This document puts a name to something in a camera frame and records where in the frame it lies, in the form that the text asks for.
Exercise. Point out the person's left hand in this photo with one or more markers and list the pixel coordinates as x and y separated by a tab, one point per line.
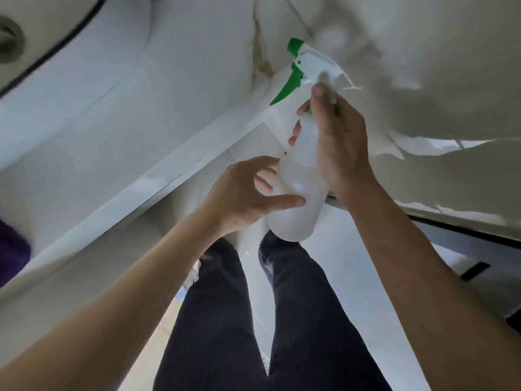
236	195

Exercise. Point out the person's right hand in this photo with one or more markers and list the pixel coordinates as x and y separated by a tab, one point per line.
342	150

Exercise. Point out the white spray bottle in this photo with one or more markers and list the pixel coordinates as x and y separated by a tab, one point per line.
299	179

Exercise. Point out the purple microfibre cloth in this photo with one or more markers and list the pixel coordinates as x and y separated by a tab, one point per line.
12	252

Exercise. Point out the person's left forearm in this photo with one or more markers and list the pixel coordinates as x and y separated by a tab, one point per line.
101	313

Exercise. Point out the person's right forearm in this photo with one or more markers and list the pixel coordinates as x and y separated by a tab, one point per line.
427	301

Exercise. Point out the person's dark trousers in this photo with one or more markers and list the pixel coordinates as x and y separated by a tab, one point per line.
305	321

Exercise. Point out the white sink basin black rim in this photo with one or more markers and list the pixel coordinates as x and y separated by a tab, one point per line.
61	85

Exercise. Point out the metal sink drain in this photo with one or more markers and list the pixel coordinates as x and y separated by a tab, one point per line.
9	40

